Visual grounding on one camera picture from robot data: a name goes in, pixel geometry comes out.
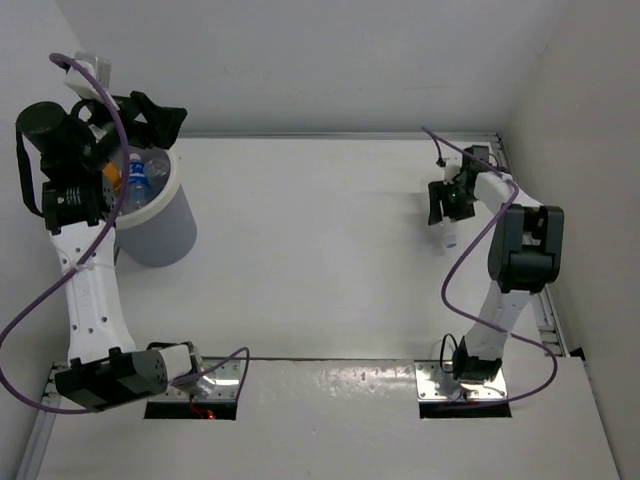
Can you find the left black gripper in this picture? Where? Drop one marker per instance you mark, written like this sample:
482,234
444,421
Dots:
160,123

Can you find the orange juice bottle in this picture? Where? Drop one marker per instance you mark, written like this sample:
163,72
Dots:
113,174

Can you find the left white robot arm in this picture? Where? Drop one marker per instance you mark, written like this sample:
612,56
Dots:
61,158

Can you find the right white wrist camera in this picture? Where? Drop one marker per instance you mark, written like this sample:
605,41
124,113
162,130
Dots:
451,167

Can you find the blue label water bottle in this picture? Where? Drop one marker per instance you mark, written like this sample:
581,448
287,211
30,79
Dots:
158,169
138,189

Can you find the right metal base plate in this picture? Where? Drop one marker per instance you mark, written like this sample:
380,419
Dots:
435,386

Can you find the clear crushed bottle white cap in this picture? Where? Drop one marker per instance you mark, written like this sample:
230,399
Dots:
444,236

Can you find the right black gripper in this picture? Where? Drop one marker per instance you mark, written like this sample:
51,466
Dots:
439,192

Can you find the metal base plate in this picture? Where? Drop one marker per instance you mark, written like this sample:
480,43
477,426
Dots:
222,385
435,386

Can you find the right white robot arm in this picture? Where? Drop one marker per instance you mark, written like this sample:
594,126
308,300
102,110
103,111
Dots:
524,255

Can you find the white round plastic bin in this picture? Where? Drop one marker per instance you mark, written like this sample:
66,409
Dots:
164,231

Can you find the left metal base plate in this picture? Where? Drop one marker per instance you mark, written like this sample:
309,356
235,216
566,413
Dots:
222,385

